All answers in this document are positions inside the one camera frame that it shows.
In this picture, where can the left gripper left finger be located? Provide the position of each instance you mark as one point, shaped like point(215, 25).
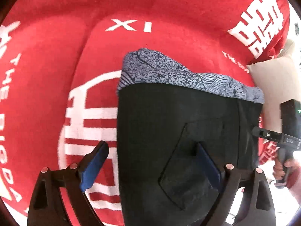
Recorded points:
point(47, 206)

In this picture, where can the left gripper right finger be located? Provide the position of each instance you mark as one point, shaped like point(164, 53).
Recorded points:
point(256, 208)

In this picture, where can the black pants grey patterned waistband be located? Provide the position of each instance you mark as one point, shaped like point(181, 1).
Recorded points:
point(165, 111)

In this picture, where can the person's right hand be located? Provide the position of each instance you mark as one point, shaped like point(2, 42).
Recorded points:
point(287, 173)

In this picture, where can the red blanket white characters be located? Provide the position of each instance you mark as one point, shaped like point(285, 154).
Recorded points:
point(61, 62)

